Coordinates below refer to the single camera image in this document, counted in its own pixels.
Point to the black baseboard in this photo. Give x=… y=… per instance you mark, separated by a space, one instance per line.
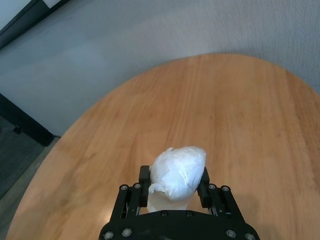
x=25 y=120

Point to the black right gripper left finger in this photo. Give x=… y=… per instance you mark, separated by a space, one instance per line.
x=132 y=200

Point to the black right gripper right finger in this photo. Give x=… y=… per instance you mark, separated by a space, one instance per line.
x=215 y=200

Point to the black wall rail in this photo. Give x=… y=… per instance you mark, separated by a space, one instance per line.
x=25 y=22

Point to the white plastic-wrapped sandbag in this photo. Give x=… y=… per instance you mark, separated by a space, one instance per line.
x=180 y=170

